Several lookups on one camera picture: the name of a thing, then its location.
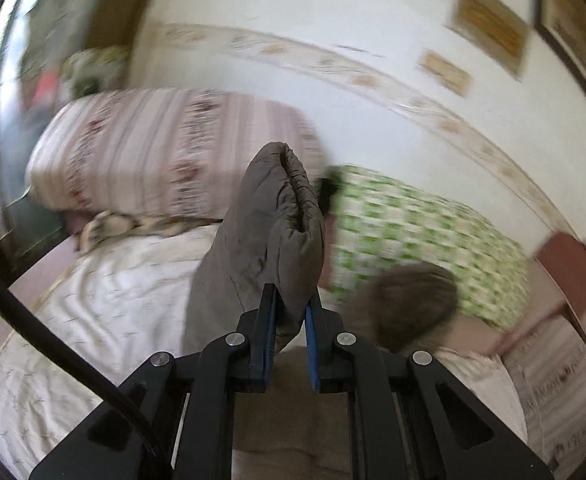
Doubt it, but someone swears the dark framed wall picture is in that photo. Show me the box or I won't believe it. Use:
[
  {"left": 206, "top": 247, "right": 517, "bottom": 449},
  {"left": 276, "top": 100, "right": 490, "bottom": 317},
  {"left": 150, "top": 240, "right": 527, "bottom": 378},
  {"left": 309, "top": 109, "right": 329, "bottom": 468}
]
[{"left": 533, "top": 0, "right": 586, "bottom": 137}]

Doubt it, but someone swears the pale framed wall picture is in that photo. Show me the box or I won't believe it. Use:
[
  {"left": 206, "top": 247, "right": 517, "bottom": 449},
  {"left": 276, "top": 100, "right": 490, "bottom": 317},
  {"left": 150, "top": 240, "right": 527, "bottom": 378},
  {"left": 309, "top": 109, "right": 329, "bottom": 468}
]
[{"left": 447, "top": 0, "right": 532, "bottom": 81}]

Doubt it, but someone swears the small framed wall picture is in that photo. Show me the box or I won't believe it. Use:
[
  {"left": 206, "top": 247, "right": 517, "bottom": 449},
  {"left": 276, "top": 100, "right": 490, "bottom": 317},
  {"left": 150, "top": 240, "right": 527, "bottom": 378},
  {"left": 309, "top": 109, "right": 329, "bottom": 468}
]
[{"left": 418, "top": 50, "right": 474, "bottom": 99}]

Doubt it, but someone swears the black cable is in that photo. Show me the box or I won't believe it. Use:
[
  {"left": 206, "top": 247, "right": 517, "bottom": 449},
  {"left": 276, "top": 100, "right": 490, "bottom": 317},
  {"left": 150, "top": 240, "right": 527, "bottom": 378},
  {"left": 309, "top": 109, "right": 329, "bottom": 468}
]
[{"left": 0, "top": 250, "right": 170, "bottom": 480}]

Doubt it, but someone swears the pale patterned bedcover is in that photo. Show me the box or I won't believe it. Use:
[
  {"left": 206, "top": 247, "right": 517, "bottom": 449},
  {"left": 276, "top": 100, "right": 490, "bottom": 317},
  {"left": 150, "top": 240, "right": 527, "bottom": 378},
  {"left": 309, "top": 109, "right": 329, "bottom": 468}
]
[{"left": 503, "top": 310, "right": 586, "bottom": 477}]

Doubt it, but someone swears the spotted tan cloth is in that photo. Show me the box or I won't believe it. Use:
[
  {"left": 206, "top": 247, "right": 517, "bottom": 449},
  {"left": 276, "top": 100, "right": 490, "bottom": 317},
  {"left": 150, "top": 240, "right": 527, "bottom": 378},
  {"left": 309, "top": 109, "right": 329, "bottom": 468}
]
[{"left": 75, "top": 210, "right": 224, "bottom": 254}]

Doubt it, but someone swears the green floral cloth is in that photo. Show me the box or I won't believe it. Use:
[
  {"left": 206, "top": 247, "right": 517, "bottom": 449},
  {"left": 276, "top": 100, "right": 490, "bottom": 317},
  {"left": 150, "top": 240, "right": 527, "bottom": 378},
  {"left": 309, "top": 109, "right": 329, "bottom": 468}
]
[{"left": 63, "top": 45, "right": 132, "bottom": 99}]

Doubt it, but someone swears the pink striped folded quilt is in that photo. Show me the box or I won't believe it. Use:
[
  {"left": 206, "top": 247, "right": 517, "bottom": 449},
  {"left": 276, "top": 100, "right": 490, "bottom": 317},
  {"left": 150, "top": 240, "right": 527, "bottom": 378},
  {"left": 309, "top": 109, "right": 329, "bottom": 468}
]
[{"left": 25, "top": 87, "right": 324, "bottom": 222}]

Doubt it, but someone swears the wooden headboard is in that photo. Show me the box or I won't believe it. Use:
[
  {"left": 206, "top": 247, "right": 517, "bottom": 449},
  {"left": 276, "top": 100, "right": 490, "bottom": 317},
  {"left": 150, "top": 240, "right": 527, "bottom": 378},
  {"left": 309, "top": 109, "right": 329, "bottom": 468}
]
[{"left": 503, "top": 232, "right": 586, "bottom": 357}]

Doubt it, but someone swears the white patterned bedsheet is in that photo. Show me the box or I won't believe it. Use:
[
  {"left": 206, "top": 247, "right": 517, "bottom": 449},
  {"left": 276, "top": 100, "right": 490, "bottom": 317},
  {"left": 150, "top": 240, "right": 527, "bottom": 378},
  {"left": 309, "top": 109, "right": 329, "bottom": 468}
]
[{"left": 0, "top": 220, "right": 530, "bottom": 480}]

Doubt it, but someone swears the brown padded jacket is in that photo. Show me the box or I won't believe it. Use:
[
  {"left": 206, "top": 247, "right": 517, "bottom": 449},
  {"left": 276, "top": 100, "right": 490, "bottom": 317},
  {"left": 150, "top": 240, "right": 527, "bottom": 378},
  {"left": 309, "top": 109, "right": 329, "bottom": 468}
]
[{"left": 185, "top": 142, "right": 460, "bottom": 476}]

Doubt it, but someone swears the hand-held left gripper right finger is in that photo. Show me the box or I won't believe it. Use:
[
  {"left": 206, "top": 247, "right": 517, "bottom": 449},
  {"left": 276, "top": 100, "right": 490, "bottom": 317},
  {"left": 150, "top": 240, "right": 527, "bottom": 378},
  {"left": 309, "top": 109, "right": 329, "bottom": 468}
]
[{"left": 305, "top": 292, "right": 554, "bottom": 480}]

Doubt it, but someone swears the green checkered blanket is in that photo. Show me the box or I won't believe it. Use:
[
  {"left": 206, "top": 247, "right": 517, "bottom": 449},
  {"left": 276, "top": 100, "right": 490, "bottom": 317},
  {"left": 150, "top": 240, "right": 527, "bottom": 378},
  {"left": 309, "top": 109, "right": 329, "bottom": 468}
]
[{"left": 323, "top": 164, "right": 532, "bottom": 332}]

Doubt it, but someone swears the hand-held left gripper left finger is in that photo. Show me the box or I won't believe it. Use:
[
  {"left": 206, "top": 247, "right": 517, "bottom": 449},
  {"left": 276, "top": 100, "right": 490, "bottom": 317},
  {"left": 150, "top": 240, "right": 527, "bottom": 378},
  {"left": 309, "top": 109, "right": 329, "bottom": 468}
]
[{"left": 30, "top": 283, "right": 278, "bottom": 480}]

